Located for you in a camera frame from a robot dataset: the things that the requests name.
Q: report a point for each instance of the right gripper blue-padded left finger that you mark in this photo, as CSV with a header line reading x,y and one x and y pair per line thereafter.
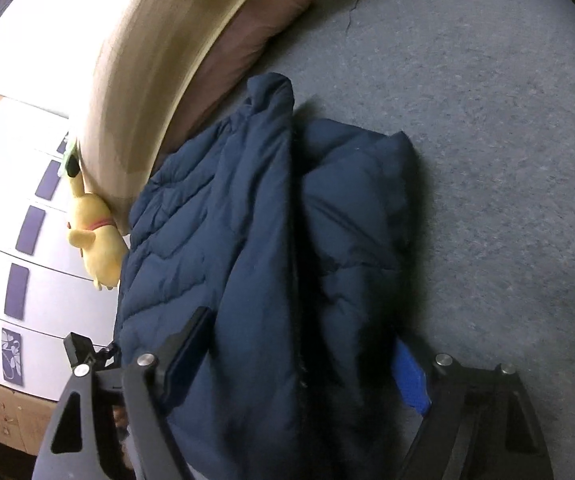
x,y
81,440

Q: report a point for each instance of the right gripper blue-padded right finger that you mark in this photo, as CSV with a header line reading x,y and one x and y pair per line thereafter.
x,y
506,441

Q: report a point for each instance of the navy blue quilted jacket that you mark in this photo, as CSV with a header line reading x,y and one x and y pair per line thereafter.
x,y
298,235

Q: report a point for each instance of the person's hand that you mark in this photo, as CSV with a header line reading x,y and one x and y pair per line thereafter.
x,y
121,424

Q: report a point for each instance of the cardboard box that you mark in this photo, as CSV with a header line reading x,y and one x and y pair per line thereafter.
x,y
24,420

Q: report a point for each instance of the yellow Pikachu plush toy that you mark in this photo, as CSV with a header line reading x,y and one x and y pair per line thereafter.
x,y
92,230

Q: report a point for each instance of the beige rolled mattress bolster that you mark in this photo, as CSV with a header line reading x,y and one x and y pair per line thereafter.
x,y
143,67

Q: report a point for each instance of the pink pillow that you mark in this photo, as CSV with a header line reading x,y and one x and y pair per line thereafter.
x,y
233,54

